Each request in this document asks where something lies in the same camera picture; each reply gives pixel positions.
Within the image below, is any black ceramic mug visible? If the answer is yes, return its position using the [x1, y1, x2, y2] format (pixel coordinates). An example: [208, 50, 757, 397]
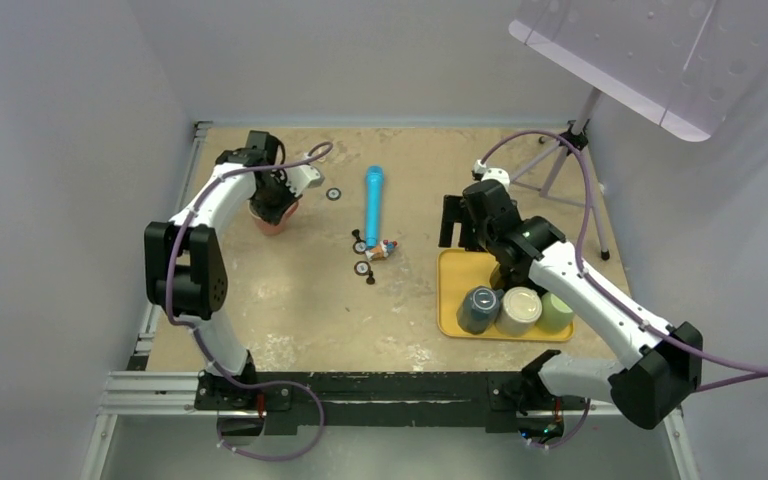
[489, 264, 547, 296]

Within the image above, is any grey teal ceramic mug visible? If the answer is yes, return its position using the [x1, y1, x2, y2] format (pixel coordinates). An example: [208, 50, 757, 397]
[456, 286, 504, 335]

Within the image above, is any translucent perforated panel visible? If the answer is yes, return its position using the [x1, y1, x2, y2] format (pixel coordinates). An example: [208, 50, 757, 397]
[508, 0, 768, 142]

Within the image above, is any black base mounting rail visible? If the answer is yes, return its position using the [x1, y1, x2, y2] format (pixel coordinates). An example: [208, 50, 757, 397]
[194, 371, 585, 436]

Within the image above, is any purple cable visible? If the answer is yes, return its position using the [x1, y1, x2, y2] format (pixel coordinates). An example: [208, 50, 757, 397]
[476, 129, 768, 452]
[163, 140, 334, 464]

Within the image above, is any pink ceramic mug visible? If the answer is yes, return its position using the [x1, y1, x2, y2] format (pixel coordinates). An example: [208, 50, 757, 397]
[249, 198, 300, 236]

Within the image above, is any cream white ceramic mug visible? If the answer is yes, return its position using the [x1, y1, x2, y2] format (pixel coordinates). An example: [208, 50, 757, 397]
[495, 287, 543, 337]

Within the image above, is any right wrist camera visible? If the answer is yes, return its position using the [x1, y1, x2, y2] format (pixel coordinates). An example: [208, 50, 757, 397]
[471, 159, 511, 190]

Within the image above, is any yellow plastic tray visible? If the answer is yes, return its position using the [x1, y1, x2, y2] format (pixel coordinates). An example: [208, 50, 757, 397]
[436, 248, 576, 343]

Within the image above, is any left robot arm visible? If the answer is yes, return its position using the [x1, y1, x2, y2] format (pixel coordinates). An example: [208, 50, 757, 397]
[144, 130, 299, 409]

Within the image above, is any light green ceramic mug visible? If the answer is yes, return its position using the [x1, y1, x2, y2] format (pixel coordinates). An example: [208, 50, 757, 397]
[536, 292, 575, 334]

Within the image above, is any blue toy microphone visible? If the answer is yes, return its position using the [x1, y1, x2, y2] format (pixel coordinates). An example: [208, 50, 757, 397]
[365, 165, 384, 249]

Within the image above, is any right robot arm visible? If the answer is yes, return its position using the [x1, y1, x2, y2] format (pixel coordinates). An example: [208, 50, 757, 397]
[438, 180, 703, 430]

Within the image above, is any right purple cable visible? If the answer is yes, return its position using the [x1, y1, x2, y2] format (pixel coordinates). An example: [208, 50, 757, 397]
[476, 129, 768, 452]

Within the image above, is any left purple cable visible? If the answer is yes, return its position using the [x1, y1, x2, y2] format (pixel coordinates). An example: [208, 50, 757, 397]
[163, 140, 334, 464]

